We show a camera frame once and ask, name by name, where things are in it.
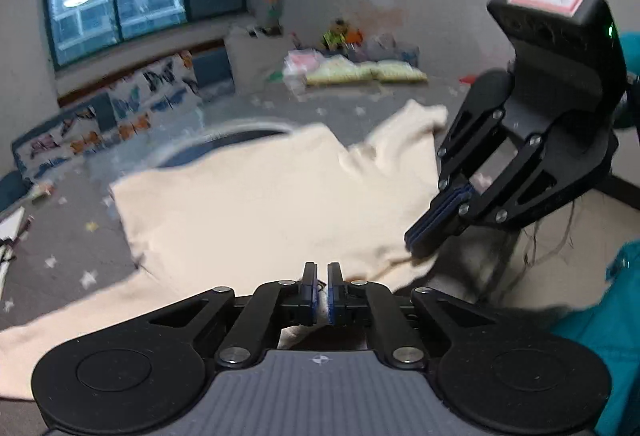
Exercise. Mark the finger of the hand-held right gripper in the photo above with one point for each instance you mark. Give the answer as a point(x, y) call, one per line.
point(450, 203)
point(440, 233)

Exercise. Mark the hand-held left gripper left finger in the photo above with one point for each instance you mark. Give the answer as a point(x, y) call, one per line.
point(312, 298)

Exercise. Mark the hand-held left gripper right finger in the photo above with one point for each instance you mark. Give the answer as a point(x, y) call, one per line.
point(332, 298)

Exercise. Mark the cream sweater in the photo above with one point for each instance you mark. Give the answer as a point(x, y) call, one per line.
point(260, 211)

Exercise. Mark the grey star-print bedsheet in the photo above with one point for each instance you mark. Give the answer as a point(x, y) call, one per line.
point(380, 101)

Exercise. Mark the yellow folded cloths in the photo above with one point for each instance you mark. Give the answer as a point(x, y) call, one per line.
point(370, 72)

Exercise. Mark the person's teal jacket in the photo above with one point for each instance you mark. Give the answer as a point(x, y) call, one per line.
point(600, 316)

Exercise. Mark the blue round hoop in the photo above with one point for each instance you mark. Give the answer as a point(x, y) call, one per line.
point(235, 136)

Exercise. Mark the colourful toy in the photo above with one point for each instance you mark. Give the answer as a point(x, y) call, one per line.
point(340, 34)

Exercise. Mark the pink and white bags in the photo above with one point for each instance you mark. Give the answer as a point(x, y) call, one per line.
point(300, 64)

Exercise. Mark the butterfly pattern cushion bench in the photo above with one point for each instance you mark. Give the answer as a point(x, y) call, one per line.
point(135, 101)

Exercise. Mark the orange flower figure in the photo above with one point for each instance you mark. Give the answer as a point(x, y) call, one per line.
point(272, 1)

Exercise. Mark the small snack packet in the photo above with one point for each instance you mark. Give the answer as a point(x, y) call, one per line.
point(41, 191)

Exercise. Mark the wooden ledge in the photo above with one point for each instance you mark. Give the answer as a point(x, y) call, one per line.
point(125, 74)

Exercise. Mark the white papers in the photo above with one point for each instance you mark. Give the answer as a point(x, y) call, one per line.
point(10, 236)

